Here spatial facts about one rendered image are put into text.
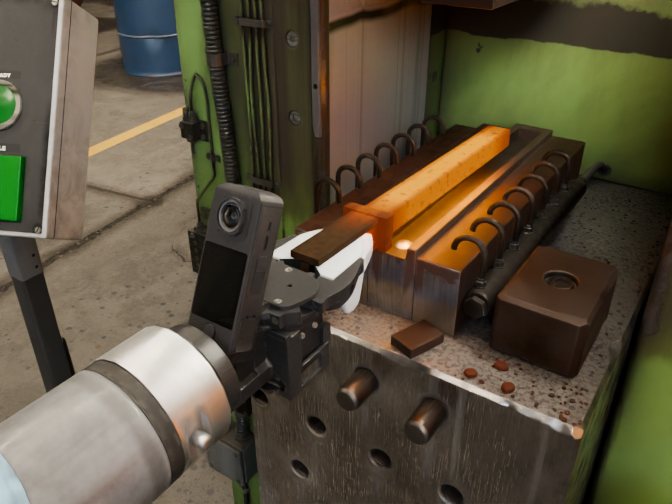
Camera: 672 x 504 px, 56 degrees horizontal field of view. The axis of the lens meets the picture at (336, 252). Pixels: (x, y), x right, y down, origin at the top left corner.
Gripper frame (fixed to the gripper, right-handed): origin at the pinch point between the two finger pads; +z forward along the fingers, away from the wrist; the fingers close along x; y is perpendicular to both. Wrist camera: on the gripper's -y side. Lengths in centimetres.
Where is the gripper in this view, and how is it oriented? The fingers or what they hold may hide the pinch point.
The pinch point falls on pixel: (353, 232)
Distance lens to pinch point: 55.9
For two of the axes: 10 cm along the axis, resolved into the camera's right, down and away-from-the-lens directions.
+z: 5.8, -4.3, 7.0
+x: 8.2, 2.9, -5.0
